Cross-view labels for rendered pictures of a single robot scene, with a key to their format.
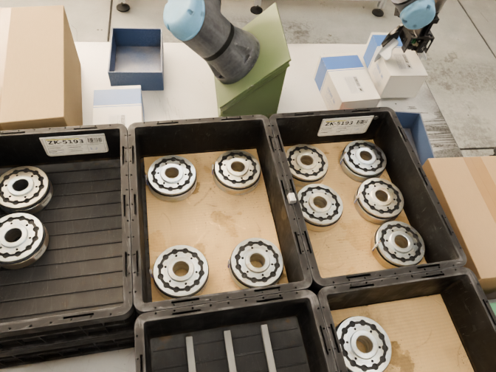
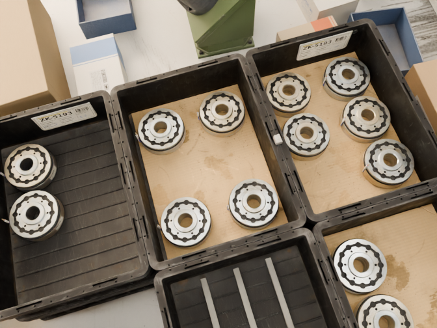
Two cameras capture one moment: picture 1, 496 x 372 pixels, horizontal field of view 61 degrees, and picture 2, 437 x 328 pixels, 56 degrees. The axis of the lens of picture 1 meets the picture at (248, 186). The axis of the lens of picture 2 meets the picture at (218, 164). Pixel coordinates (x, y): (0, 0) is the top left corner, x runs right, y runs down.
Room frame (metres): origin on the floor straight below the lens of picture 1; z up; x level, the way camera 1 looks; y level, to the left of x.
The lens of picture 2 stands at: (0.11, -0.01, 1.67)
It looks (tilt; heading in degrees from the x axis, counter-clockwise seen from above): 69 degrees down; 7
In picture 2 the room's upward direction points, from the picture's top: 5 degrees counter-clockwise
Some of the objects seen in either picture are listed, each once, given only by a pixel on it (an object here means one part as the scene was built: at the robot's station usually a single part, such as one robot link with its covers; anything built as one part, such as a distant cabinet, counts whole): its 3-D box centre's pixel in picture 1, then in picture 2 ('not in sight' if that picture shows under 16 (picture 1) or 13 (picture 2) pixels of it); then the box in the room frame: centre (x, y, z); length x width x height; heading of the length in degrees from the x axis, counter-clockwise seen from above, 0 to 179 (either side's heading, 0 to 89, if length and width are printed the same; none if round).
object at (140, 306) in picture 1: (211, 200); (201, 153); (0.41, 0.06, 0.92); 0.40 x 0.30 x 0.02; 19
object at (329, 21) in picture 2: not in sight; (311, 49); (0.80, -0.20, 0.74); 0.16 x 0.12 x 0.07; 111
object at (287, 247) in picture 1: (210, 213); (203, 162); (0.41, 0.06, 0.87); 0.40 x 0.30 x 0.11; 19
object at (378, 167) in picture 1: (364, 157); (347, 75); (0.64, -0.26, 0.86); 0.10 x 0.10 x 0.01
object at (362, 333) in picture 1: (363, 344); (360, 264); (0.21, -0.25, 0.86); 0.05 x 0.05 x 0.01
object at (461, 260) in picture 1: (358, 185); (342, 112); (0.51, -0.22, 0.92); 0.40 x 0.30 x 0.02; 19
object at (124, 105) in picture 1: (119, 125); (102, 79); (0.69, 0.36, 0.74); 0.20 x 0.12 x 0.09; 18
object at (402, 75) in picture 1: (393, 64); not in sight; (1.12, -0.38, 0.76); 0.20 x 0.12 x 0.09; 16
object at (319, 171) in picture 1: (305, 162); (288, 91); (0.60, -0.12, 0.86); 0.10 x 0.10 x 0.01
